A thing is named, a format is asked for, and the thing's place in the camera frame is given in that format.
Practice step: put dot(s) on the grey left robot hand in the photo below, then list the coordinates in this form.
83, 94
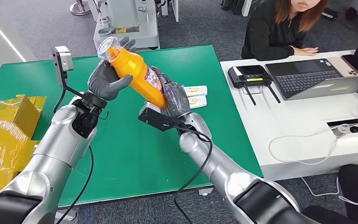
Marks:
103, 80

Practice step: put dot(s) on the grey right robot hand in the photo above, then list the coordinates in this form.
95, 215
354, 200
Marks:
176, 99

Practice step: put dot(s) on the person's hand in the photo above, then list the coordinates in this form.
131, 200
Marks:
305, 51

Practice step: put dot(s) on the orange detergent bottle clear cap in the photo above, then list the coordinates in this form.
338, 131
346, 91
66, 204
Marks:
135, 71

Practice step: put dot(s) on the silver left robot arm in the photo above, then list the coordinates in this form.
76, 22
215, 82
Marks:
49, 160

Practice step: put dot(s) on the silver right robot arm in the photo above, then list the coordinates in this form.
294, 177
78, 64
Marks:
228, 176

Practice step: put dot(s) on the white shampoo bottle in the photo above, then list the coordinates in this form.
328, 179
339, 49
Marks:
196, 91
199, 102

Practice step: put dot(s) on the grey open laptop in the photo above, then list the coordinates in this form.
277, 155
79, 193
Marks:
305, 79

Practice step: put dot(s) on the gold smartphone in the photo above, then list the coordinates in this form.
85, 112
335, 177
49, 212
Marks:
336, 65

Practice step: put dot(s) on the black flat box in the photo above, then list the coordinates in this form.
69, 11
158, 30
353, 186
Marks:
328, 13

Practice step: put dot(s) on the black remote controller with antennas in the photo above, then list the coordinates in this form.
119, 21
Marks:
248, 75

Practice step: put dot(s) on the white machine base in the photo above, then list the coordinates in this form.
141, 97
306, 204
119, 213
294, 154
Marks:
142, 28

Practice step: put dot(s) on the metal stanchion base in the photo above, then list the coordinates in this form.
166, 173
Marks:
80, 9

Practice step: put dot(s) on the white power strip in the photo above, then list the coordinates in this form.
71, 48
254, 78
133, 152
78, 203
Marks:
339, 129

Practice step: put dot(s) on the black chair base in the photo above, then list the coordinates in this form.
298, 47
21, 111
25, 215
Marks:
231, 6

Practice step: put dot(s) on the white furniture panel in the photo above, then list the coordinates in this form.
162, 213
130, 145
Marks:
174, 9

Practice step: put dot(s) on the white table foot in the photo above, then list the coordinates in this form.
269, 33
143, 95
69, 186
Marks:
205, 191

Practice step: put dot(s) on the yellow taped cardboard box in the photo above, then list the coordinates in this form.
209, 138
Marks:
0, 145

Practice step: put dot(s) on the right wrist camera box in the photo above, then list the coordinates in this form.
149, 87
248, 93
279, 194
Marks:
155, 119

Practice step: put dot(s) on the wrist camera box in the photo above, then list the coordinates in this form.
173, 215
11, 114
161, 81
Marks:
62, 61
155, 119

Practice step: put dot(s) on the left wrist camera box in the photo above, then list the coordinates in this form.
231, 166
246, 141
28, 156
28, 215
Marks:
62, 61

